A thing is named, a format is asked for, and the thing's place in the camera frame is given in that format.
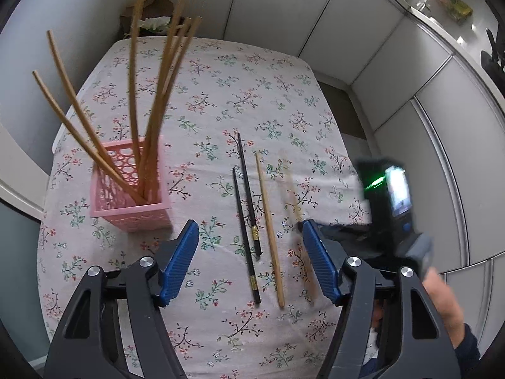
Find person's right forearm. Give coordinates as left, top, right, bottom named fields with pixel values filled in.
left=452, top=323, right=482, bottom=368

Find single plain tan chopstick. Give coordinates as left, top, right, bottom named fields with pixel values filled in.
left=254, top=151, right=285, bottom=309
left=281, top=160, right=319, bottom=298

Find white kitchen cabinets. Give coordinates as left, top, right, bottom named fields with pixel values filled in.
left=150, top=0, right=505, bottom=273

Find glass jar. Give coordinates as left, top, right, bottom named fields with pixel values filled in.
left=434, top=0, right=473, bottom=22

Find frosted glass sliding door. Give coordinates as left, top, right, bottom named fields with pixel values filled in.
left=0, top=120, right=60, bottom=368

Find person's right hand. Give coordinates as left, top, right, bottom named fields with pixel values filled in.
left=424, top=268, right=467, bottom=349

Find bunch of wooden chopsticks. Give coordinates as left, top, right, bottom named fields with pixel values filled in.
left=32, top=0, right=203, bottom=206

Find floral tablecloth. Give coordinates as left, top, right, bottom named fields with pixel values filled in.
left=37, top=35, right=379, bottom=368

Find black chopstick with gold band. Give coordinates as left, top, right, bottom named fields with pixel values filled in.
left=237, top=133, right=263, bottom=260
left=232, top=167, right=262, bottom=305

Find black wok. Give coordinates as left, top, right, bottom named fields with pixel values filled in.
left=479, top=27, right=505, bottom=77

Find pink perforated plastic basket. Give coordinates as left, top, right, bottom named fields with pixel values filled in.
left=90, top=136, right=172, bottom=233

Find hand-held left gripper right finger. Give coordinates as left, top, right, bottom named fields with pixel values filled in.
left=302, top=219, right=462, bottom=379

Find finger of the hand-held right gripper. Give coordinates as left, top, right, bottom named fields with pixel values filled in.
left=316, top=223, right=375, bottom=255

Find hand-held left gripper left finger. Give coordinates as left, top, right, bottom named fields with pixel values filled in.
left=45, top=220, right=199, bottom=379

